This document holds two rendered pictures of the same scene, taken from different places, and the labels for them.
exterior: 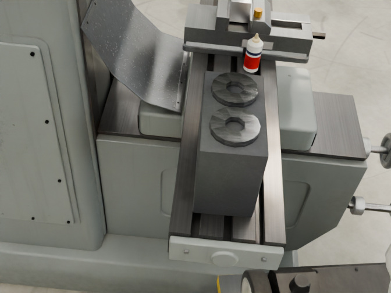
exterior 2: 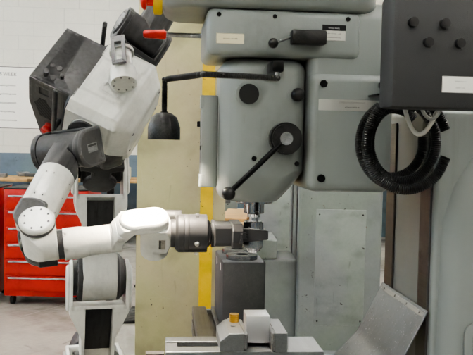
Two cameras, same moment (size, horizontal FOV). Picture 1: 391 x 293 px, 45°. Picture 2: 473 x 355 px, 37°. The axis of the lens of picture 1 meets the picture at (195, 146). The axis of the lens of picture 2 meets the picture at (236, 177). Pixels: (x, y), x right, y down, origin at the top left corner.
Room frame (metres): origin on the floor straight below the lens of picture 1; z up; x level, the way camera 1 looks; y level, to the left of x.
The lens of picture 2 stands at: (2.70, -0.31, 1.45)
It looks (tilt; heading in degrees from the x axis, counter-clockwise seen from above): 3 degrees down; 174
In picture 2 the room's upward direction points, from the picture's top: 1 degrees clockwise
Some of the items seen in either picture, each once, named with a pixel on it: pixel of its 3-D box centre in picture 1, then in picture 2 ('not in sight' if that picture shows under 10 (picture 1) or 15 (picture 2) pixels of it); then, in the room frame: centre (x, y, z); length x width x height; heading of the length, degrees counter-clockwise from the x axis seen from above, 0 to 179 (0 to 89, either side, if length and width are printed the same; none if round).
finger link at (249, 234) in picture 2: not in sight; (255, 235); (1.09, -0.08, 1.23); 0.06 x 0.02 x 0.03; 90
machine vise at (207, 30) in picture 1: (248, 25); (242, 349); (1.14, -0.11, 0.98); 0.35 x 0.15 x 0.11; 89
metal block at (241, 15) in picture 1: (240, 6); (256, 325); (1.14, -0.08, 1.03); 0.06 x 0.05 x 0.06; 179
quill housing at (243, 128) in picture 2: not in sight; (257, 131); (1.06, -0.08, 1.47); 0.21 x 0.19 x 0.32; 0
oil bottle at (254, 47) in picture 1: (253, 51); not in sight; (1.02, -0.13, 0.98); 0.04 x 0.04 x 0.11
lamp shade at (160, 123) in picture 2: not in sight; (164, 125); (1.12, -0.29, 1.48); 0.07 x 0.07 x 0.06
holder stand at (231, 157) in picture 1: (228, 141); (238, 284); (0.65, -0.07, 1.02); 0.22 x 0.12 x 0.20; 1
